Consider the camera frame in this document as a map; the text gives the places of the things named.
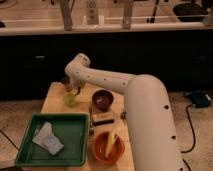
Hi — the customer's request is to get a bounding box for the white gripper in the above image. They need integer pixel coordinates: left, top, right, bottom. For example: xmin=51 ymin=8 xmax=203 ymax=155
xmin=69 ymin=77 xmax=85 ymax=96

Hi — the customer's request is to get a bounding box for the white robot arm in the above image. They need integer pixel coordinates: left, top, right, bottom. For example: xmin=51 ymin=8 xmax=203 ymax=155
xmin=65 ymin=53 xmax=184 ymax=171

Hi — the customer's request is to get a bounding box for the metal utensil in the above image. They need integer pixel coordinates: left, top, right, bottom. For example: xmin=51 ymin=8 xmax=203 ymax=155
xmin=89 ymin=107 xmax=94 ymax=135

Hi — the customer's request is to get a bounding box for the dark purple bowl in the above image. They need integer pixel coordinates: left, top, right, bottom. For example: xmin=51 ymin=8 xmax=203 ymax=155
xmin=92 ymin=89 xmax=114 ymax=111

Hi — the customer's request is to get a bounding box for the yellow banana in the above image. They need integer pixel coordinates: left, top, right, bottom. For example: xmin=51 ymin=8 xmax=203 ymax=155
xmin=105 ymin=131 xmax=118 ymax=157

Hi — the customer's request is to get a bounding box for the green plastic tray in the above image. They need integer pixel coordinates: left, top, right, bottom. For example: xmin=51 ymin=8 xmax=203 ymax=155
xmin=15 ymin=114 xmax=88 ymax=167

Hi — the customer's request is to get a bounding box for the grey folded cloth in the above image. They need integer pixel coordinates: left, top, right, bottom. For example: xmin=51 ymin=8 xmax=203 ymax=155
xmin=32 ymin=122 xmax=64 ymax=155

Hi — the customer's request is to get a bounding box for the orange bowl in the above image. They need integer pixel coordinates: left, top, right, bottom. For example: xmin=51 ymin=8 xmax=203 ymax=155
xmin=92 ymin=132 xmax=125 ymax=165

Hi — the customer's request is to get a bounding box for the dark blue floor device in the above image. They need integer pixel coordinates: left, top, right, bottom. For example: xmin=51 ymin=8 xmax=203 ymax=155
xmin=189 ymin=92 xmax=211 ymax=108

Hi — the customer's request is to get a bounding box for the black cable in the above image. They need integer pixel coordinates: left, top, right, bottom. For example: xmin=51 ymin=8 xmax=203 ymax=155
xmin=180 ymin=104 xmax=197 ymax=171

